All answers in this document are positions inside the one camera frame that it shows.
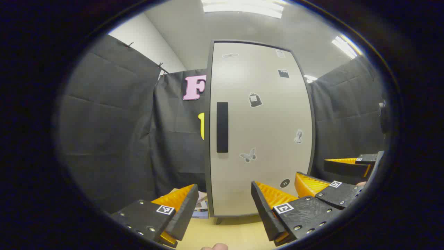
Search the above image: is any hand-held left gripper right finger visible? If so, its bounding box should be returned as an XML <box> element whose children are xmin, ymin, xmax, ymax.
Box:
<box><xmin>251</xmin><ymin>181</ymin><xmax>342</xmax><ymax>247</ymax></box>

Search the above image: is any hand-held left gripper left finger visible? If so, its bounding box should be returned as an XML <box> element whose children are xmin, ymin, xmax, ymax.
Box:
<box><xmin>110</xmin><ymin>184</ymin><xmax>199</xmax><ymax>248</ymax></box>

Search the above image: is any grey cabinet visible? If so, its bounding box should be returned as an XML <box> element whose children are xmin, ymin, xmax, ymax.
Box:
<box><xmin>205</xmin><ymin>39</ymin><xmax>316</xmax><ymax>225</ymax></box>

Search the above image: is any beige cabinet door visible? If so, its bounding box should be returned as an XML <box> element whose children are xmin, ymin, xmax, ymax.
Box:
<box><xmin>210</xmin><ymin>42</ymin><xmax>313</xmax><ymax>216</ymax></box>

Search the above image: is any black cabinet door handle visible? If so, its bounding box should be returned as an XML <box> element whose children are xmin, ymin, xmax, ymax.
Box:
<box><xmin>216</xmin><ymin>102</ymin><xmax>229</xmax><ymax>153</ymax></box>

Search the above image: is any printed paper stack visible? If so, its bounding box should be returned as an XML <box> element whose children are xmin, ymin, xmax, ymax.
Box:
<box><xmin>170</xmin><ymin>187</ymin><xmax>209</xmax><ymax>219</ymax></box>

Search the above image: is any black backdrop cloth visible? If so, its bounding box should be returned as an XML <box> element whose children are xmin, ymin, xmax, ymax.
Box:
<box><xmin>57</xmin><ymin>33</ymin><xmax>389</xmax><ymax>214</ymax></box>

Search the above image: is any large ceiling light panel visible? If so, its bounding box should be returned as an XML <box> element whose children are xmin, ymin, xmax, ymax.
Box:
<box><xmin>203</xmin><ymin>0</ymin><xmax>285</xmax><ymax>18</ymax></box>

